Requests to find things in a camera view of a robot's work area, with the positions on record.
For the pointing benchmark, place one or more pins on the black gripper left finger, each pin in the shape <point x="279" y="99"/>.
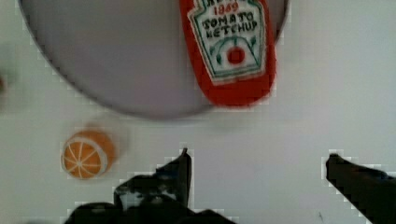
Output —
<point x="159" y="198"/>

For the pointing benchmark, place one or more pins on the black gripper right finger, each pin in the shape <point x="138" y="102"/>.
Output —
<point x="371" y="191"/>

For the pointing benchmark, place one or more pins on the red felt ketchup bottle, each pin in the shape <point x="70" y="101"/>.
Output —
<point x="231" y="46"/>

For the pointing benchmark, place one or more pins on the grey round plate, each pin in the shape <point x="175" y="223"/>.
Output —
<point x="128" y="55"/>

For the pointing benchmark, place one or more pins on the orange toy slice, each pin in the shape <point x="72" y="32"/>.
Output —
<point x="88" y="154"/>

